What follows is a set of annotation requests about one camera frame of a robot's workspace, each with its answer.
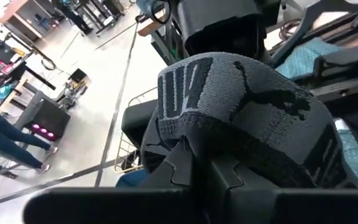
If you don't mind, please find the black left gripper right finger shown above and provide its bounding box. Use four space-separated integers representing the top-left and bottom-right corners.
209 154 280 189

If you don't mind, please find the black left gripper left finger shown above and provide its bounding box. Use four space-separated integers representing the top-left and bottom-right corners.
140 136 199 189

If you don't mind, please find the black garment with grey band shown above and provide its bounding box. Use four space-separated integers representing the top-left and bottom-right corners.
140 52 351 189

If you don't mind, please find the teal polka dot cloth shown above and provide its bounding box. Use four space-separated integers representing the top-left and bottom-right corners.
274 37 358 182

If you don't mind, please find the small wheeled cart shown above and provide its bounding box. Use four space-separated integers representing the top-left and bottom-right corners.
54 68 91 110

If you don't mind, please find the black cabinet with pink lights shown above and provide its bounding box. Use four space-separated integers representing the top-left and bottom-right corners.
14 90 72 142

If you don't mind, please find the person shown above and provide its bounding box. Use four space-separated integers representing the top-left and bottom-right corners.
0 108 59 175

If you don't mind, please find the black metal workbench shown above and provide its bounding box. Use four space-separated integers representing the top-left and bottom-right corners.
53 0 127 35

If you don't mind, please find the wooden shelf unit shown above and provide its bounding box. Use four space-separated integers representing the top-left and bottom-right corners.
0 0 67 43

